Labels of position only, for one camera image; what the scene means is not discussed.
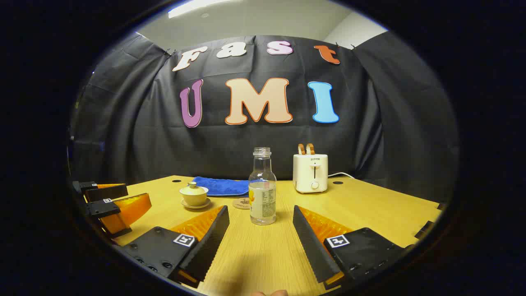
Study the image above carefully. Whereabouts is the cream teacup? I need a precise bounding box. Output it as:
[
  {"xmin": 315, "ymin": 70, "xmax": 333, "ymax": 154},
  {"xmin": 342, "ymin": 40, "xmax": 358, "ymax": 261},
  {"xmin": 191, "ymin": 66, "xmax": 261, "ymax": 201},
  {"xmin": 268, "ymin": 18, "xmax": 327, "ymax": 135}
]
[{"xmin": 180, "ymin": 192, "xmax": 208, "ymax": 206}]

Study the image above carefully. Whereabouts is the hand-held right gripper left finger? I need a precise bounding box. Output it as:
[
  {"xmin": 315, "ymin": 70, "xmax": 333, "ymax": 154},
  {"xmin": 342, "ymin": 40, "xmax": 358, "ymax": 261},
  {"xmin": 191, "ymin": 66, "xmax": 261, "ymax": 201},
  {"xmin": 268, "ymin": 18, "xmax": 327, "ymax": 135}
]
[{"xmin": 119, "ymin": 205, "xmax": 231, "ymax": 288}]

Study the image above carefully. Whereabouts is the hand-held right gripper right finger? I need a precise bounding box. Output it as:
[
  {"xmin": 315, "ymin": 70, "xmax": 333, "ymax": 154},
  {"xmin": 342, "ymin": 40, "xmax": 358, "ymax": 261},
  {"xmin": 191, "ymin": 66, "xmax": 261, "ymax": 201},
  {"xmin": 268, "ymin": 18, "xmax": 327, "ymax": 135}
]
[{"xmin": 293, "ymin": 205, "xmax": 415, "ymax": 290}]

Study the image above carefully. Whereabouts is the blue towel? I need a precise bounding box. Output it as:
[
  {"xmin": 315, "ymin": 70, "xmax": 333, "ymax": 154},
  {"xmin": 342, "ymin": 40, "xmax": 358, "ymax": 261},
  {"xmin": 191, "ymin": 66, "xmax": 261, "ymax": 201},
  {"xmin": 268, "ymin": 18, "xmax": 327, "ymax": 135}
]
[{"xmin": 192, "ymin": 176, "xmax": 251, "ymax": 197}]

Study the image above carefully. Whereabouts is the clear water bottle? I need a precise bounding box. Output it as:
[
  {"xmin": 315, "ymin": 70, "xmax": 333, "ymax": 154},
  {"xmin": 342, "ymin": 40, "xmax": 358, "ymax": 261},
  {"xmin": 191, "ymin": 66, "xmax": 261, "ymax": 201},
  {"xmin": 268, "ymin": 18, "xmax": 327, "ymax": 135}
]
[{"xmin": 248, "ymin": 147, "xmax": 277, "ymax": 226}]

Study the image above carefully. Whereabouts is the cream teacup lid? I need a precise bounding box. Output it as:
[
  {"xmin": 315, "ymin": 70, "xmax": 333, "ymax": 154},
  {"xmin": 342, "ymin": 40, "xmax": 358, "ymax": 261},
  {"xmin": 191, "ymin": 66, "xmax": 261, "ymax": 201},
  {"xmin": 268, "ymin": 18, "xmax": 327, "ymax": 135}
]
[{"xmin": 180, "ymin": 181, "xmax": 209, "ymax": 196}]

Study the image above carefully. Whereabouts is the white toaster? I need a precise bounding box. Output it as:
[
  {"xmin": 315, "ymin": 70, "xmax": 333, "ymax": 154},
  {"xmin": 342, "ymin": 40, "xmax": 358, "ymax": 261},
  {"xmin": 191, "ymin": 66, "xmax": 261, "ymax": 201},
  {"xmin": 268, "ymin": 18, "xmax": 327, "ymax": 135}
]
[{"xmin": 293, "ymin": 153, "xmax": 329, "ymax": 194}]

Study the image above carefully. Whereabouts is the black backdrop cloth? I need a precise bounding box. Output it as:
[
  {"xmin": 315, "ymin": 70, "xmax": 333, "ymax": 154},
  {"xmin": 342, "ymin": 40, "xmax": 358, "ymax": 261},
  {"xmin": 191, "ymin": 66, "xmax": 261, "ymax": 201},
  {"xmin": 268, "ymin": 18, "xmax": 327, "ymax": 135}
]
[{"xmin": 68, "ymin": 32, "xmax": 460, "ymax": 204}]

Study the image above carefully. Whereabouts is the cream saucer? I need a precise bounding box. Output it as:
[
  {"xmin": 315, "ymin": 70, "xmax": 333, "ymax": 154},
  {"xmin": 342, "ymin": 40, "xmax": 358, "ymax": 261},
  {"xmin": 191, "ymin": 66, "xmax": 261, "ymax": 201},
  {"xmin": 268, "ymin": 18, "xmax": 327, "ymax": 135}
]
[{"xmin": 181, "ymin": 198, "xmax": 212, "ymax": 210}]

